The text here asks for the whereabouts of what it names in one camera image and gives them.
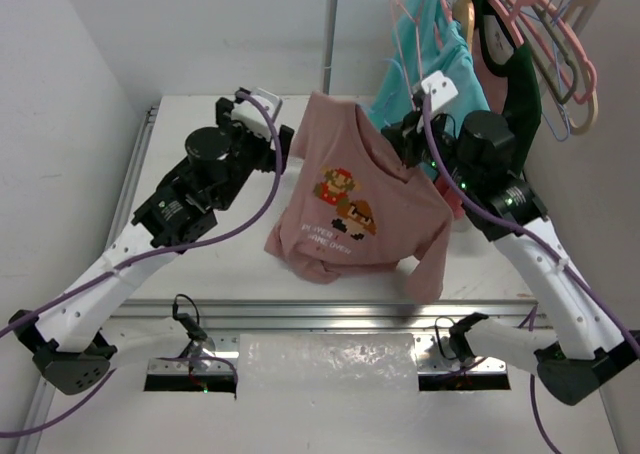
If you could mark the white foam sheet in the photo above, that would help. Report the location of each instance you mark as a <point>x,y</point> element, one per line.
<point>326,363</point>

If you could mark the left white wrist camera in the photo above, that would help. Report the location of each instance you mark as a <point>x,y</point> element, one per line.
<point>253,112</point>

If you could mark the wooden hanger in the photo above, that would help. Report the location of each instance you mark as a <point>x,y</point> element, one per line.
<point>463,12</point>

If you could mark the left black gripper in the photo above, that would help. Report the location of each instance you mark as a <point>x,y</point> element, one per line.
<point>267,147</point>

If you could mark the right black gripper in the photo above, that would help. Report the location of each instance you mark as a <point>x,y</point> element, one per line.
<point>407,137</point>

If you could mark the pink plastic hanger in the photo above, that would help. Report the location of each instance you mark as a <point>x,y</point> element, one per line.
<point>505,36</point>

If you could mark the aluminium rail frame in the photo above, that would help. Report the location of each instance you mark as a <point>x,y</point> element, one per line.
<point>240,290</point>

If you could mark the grey plastic hanger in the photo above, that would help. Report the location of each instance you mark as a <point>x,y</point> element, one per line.
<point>546,31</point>

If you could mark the dark green pink shirt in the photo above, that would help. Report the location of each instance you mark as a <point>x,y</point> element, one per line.
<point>504,67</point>

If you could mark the coral red garment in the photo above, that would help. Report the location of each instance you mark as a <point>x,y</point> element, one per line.
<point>451,198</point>

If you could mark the beige plastic hanger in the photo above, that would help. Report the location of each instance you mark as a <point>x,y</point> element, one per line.
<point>581,112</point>

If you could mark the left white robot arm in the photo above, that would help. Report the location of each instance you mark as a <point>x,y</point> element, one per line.
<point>73,341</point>

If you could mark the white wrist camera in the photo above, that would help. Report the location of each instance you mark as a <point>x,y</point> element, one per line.
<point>253,112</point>
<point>441,90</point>

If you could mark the pink printed t shirt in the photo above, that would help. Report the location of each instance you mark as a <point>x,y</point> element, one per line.
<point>355,208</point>

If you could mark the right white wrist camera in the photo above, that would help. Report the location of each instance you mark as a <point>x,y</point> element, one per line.
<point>441,90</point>

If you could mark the teal t shirt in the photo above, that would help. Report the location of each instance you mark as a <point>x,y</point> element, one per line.
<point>426,38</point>

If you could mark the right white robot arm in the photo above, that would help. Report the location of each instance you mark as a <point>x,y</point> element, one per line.
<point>584,348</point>

